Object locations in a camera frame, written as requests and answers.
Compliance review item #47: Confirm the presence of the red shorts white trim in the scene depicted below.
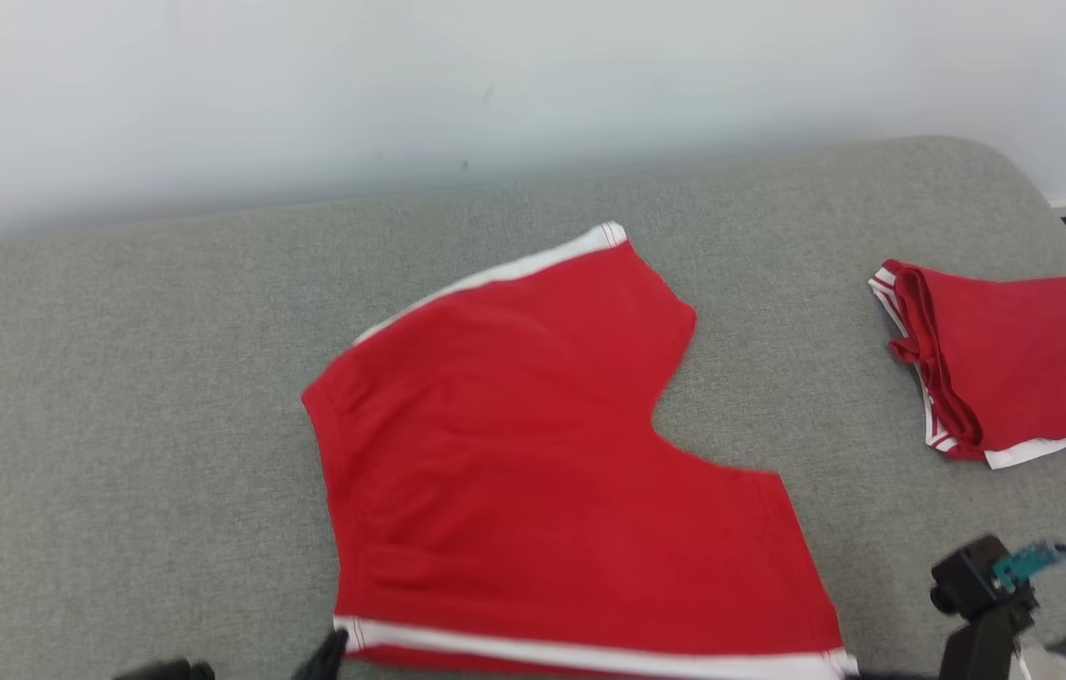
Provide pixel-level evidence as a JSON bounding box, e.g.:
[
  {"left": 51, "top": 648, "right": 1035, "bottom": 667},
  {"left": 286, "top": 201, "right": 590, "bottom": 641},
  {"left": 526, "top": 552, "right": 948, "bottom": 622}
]
[{"left": 301, "top": 222, "right": 859, "bottom": 680}]

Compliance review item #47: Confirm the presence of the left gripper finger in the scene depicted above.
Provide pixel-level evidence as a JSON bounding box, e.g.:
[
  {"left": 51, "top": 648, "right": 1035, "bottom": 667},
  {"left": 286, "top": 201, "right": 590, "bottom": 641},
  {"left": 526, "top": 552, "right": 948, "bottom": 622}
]
[{"left": 292, "top": 628, "right": 349, "bottom": 680}]

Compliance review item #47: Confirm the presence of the red white basketball jersey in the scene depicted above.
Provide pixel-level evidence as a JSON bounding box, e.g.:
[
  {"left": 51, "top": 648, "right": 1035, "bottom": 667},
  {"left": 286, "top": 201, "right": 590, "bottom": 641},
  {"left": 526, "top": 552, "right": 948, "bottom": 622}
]
[{"left": 868, "top": 258, "right": 1066, "bottom": 470}]

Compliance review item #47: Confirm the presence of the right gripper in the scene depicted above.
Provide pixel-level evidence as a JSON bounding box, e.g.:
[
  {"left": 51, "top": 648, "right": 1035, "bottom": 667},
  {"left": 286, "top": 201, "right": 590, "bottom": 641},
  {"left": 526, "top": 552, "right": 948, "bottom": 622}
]
[{"left": 939, "top": 600, "right": 1034, "bottom": 680}]

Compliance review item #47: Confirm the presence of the right camera cable teal plug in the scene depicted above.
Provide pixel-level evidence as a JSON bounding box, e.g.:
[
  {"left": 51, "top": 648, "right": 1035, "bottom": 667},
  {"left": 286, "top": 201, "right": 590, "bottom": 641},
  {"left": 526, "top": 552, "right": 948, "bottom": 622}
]
[{"left": 990, "top": 541, "right": 1066, "bottom": 605}]

